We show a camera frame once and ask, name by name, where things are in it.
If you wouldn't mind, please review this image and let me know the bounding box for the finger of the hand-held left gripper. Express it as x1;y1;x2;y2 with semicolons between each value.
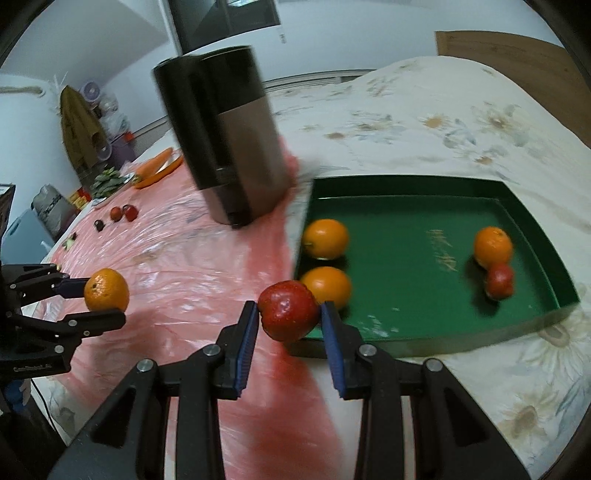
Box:
0;264;92;305
4;308;127;358

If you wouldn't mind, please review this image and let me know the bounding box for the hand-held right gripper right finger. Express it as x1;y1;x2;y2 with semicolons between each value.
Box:
321;301;532;480

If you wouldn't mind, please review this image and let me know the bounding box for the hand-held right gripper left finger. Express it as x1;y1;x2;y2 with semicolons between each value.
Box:
46;301;259;480

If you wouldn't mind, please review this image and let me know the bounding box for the orange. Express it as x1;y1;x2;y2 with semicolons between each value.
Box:
302;219;350;259
474;226;514;271
300;266;353;311
84;268;130;313

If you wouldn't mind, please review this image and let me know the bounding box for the green shallow box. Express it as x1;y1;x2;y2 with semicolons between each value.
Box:
288;174;581;358

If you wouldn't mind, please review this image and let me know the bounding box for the light blue board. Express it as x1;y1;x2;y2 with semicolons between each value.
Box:
4;210;54;259

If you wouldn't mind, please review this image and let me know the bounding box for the grey printed bag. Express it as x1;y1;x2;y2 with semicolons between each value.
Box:
31;184;77;222

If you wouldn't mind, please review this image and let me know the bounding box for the white plate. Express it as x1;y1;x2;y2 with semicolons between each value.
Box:
90;173;137;209

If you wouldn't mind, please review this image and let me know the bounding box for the pink plastic sheet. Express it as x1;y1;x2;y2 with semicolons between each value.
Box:
41;152;352;480

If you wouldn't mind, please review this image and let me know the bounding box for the pile of leafy greens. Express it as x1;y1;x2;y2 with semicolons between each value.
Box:
90;168;125;197

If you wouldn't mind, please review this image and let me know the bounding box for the purple bin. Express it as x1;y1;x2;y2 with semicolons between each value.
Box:
111;134;137;164

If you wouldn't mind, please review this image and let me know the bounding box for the carrot on orange-rimmed plate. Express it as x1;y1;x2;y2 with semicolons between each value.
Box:
131;154;183;189

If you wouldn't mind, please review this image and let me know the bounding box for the brown coat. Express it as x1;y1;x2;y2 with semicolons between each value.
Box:
59;85;103;171

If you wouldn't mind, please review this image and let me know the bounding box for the clear plastic bag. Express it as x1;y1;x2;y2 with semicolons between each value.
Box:
98;95;130;134

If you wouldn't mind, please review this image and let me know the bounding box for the black and copper juicer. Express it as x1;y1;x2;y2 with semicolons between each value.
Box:
152;45;293;229

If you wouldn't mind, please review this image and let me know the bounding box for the white pipe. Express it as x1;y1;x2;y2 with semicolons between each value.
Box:
0;83;47;99

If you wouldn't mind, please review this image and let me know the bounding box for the dark window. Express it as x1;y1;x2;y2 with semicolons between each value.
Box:
167;0;281;54

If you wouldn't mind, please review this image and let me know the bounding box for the wooden headboard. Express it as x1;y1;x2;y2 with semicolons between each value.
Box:
435;30;591;148

